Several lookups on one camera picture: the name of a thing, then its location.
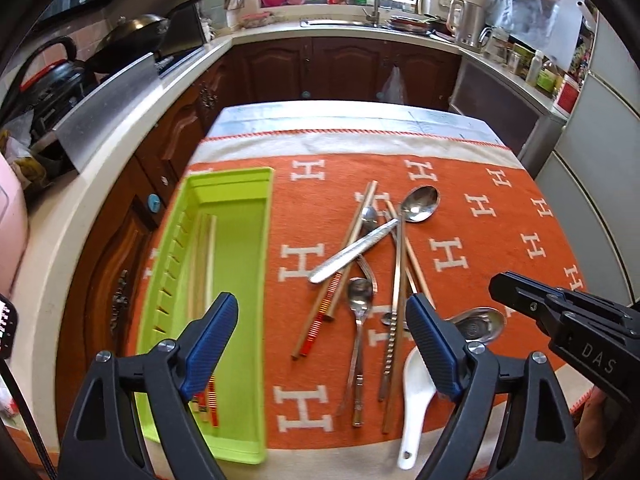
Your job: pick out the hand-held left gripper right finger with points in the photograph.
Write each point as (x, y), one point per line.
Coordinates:
(432, 345)

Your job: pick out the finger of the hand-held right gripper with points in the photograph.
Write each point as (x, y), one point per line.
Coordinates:
(520, 295)

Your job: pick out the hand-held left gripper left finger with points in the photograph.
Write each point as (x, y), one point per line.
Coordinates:
(212, 340)

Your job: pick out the green plastic utensil tray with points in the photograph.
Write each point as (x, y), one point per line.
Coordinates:
(245, 310)

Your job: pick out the metal chopstick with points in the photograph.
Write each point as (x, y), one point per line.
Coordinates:
(389, 360)

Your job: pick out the metal soup spoon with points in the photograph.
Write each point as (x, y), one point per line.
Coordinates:
(480, 322)

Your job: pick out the white ceramic soup spoon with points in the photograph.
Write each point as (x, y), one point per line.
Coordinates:
(412, 410)

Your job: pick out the plain wooden chopstick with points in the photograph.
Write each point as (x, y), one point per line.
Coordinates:
(392, 412)
(417, 265)

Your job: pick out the brown wooden chopstick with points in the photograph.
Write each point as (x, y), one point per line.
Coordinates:
(307, 332)

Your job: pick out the red striped wooden chopstick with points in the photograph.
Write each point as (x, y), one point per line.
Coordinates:
(320, 317)

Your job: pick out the large metal spoon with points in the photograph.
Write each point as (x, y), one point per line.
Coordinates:
(420, 204)

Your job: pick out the grey refrigerator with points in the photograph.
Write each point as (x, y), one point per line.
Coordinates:
(600, 185)

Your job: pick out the small plain metal spoon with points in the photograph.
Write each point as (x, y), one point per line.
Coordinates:
(370, 217)

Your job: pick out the orange letter-print blanket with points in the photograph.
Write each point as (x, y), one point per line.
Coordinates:
(310, 210)

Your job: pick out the white kitchen countertop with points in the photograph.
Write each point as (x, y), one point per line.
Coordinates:
(100, 185)

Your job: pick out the steel cabinet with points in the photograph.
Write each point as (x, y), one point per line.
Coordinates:
(495, 100)

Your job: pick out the red container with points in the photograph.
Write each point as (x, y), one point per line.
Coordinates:
(567, 95)

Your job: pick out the green bottle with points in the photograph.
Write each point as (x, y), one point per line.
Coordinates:
(548, 80)

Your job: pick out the clear plastic bottle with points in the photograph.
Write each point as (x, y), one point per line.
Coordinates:
(533, 67)

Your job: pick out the pink appliance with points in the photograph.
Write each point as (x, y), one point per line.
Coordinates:
(10, 220)

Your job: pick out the hanging plastic bag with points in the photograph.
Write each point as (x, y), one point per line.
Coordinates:
(394, 85)

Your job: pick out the pale blue printed tablecloth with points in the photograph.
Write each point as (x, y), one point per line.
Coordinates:
(325, 120)

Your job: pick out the glass jug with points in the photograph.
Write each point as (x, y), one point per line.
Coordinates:
(495, 42)

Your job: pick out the steel splash guard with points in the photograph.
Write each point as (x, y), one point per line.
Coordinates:
(105, 110)

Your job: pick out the steel kettle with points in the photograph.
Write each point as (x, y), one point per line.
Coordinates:
(467, 25)

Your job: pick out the brown wooden kitchen cabinets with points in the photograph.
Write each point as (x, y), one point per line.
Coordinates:
(280, 70)

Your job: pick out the gas stove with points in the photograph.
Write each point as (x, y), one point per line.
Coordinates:
(172, 62)

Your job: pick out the stack of plates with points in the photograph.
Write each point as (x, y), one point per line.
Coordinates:
(415, 25)

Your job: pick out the black pressure cooker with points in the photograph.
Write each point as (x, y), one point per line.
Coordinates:
(50, 90)

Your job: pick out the black wok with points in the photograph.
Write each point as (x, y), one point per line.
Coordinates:
(135, 30)

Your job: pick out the steel sink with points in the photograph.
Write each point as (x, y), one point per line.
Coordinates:
(340, 22)

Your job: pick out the clear plastic wall bag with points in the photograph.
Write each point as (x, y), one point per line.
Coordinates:
(535, 10)

